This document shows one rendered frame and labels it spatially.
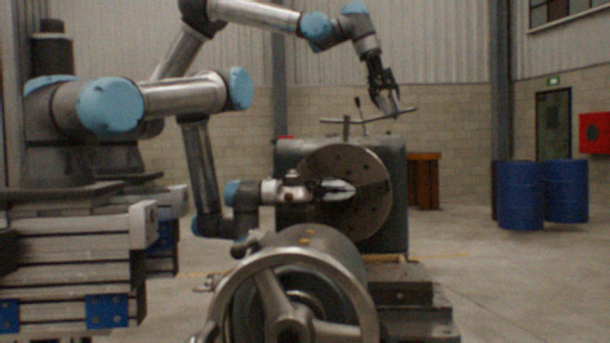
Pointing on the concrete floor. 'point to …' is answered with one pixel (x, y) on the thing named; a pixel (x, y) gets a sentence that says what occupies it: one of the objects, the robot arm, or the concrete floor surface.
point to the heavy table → (425, 167)
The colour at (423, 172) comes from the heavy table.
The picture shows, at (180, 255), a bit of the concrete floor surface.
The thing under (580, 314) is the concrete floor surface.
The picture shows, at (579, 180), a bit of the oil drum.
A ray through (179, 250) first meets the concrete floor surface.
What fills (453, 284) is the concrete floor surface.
